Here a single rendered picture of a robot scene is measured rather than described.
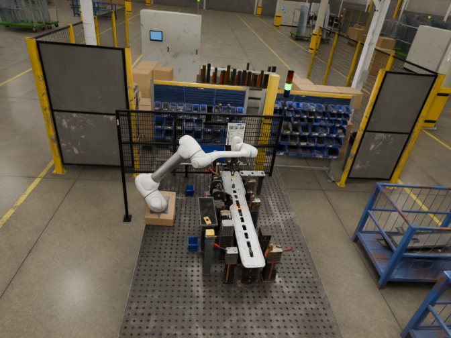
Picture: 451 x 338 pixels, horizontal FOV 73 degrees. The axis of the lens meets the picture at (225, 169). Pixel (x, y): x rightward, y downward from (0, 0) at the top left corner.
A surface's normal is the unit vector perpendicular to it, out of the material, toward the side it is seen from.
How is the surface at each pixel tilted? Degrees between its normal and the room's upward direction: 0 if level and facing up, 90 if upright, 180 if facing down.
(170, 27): 90
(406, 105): 90
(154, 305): 0
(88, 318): 0
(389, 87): 90
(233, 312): 0
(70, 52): 89
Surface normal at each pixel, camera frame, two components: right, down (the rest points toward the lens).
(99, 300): 0.10, -0.85
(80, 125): 0.05, 0.51
